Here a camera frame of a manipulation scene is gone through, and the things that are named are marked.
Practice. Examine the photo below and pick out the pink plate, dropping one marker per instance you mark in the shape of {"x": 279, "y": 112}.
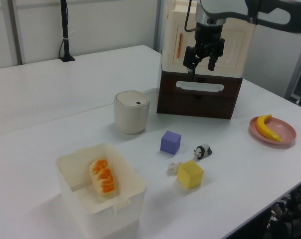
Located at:
{"x": 286, "y": 130}

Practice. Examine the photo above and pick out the cream plastic storage cabinet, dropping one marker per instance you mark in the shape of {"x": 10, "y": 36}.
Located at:
{"x": 240, "y": 39}

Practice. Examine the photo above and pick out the black office chair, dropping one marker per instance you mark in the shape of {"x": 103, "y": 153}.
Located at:
{"x": 292, "y": 214}

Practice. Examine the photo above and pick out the dark brown wooden drawer box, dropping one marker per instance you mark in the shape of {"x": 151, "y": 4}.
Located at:
{"x": 197, "y": 104}

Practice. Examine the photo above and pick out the panda figurine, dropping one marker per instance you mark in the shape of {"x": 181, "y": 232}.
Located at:
{"x": 202, "y": 151}

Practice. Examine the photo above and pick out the purple cube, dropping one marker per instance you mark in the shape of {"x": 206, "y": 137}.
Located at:
{"x": 170, "y": 143}

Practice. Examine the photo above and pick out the black camera stand pole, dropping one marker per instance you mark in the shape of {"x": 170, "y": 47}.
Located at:
{"x": 65, "y": 30}

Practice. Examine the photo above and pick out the yellow banana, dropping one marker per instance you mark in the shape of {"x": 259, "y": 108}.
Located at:
{"x": 263, "y": 129}

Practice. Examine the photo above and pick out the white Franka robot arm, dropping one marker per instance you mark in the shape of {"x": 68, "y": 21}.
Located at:
{"x": 211, "y": 7}

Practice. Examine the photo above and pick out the cream lidded trash can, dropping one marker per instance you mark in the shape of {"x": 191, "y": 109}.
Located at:
{"x": 130, "y": 117}

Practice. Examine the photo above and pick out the yellow cube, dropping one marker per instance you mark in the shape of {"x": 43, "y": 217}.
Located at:
{"x": 190, "y": 174}

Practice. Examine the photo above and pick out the white plastic storage bin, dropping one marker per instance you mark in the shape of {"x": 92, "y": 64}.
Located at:
{"x": 125, "y": 216}

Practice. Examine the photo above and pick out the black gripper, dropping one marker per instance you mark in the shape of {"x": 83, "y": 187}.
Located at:
{"x": 208, "y": 37}

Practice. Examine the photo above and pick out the small white animal figurine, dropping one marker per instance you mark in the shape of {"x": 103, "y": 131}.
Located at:
{"x": 173, "y": 168}

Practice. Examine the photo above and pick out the bread with orange topping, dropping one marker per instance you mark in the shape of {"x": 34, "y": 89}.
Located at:
{"x": 103, "y": 176}

